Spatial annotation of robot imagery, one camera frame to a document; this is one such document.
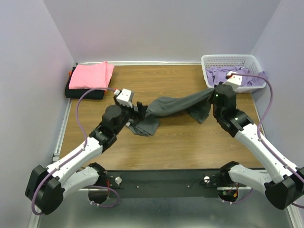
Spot white plastic laundry basket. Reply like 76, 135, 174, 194
201, 54, 266, 93

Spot purple cable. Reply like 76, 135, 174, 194
30, 87, 119, 216
234, 73, 304, 207

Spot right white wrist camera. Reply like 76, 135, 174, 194
223, 71, 242, 93

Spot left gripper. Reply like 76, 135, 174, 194
113, 95, 148, 134

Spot folded pink t-shirt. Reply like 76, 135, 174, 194
68, 61, 114, 90

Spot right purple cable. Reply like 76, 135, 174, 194
234, 73, 304, 207

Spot dark grey t-shirt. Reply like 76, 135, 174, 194
126, 88, 214, 137

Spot folded black t-shirt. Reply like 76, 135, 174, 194
64, 71, 105, 100

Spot purple t-shirt in basket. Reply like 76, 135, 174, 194
206, 66, 266, 87

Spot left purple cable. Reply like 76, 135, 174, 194
30, 87, 119, 216

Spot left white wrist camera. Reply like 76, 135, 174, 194
114, 88, 133, 108

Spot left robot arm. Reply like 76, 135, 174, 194
25, 102, 147, 216

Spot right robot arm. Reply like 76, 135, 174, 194
210, 85, 304, 210

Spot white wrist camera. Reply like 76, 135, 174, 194
223, 71, 242, 93
114, 88, 133, 108

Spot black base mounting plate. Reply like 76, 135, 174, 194
107, 169, 219, 199

